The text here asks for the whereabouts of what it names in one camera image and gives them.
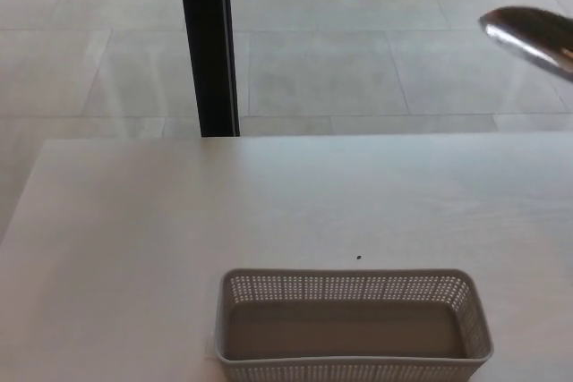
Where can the grey perforated plastic basket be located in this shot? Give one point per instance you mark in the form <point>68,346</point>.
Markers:
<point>353,326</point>

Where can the black vertical window frame post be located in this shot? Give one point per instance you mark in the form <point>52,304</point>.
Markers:
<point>208,42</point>

